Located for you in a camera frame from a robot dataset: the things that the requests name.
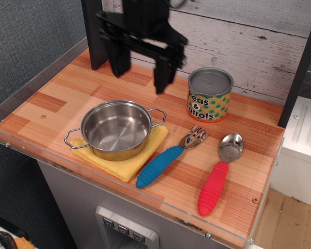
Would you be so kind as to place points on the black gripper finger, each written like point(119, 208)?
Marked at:
point(166, 64)
point(120, 59)

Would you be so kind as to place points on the yellow folded cloth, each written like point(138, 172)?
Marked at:
point(126, 169)

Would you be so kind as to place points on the white toy sink unit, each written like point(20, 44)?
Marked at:
point(291, 174)

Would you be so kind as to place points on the silver button panel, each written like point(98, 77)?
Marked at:
point(118, 231)

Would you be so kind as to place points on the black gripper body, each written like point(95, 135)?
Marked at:
point(140, 20)

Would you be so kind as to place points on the grey toy cabinet front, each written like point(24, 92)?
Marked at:
point(167, 207)

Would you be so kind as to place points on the red handled spoon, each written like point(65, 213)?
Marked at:
point(230, 149)

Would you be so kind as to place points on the black vertical post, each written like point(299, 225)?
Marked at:
point(296, 84)
point(93, 24)

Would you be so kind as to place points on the peas and carrots can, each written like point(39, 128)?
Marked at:
point(209, 94)

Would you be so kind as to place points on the stainless steel pot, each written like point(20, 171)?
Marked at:
point(116, 130)

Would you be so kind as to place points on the orange object bottom left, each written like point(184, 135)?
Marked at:
point(23, 243)

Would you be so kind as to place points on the blue handled fork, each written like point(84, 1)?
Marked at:
point(158, 164)

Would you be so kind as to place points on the black vertical post right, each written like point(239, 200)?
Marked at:
point(296, 84)

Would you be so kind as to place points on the black vertical post left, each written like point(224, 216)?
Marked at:
point(93, 24)

